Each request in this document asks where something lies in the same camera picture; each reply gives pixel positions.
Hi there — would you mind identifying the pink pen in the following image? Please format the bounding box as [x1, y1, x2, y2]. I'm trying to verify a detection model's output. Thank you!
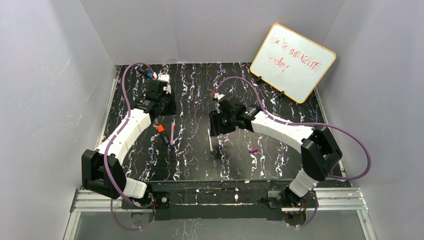
[170, 120, 176, 146]

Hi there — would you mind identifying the white pen green tip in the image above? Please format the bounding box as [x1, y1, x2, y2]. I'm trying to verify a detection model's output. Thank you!
[207, 128, 214, 154]

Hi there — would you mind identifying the black marker orange tip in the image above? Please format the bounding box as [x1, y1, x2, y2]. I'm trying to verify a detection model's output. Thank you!
[156, 125, 171, 146]

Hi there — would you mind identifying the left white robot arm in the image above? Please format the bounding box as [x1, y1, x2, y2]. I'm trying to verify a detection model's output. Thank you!
[81, 76, 176, 200]

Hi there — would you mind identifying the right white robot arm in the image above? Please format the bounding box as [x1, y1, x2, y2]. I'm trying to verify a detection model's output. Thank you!
[209, 93, 343, 201]

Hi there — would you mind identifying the blue capped black marker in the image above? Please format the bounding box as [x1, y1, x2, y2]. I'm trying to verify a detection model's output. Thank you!
[138, 69, 157, 79]

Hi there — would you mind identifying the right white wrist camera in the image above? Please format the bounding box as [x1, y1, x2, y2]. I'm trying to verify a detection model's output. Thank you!
[212, 92, 226, 102]

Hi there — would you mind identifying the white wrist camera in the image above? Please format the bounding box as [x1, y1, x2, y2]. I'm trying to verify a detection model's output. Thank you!
[212, 92, 226, 102]
[157, 74, 170, 84]

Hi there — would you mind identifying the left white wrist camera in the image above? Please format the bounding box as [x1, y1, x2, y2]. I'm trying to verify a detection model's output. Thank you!
[157, 74, 170, 84]

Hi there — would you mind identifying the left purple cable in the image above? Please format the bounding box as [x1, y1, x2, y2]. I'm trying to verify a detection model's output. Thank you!
[103, 62, 157, 231]

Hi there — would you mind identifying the purple cable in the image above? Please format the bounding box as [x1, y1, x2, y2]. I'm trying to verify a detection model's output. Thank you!
[215, 76, 372, 228]
[103, 62, 157, 231]

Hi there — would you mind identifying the white whiteboard orange frame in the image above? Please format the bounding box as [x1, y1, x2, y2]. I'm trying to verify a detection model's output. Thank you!
[249, 23, 337, 104]

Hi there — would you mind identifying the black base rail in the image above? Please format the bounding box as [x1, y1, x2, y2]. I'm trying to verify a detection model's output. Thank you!
[71, 178, 339, 222]

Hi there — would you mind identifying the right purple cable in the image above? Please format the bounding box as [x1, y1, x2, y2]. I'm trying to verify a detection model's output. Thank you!
[215, 76, 372, 228]

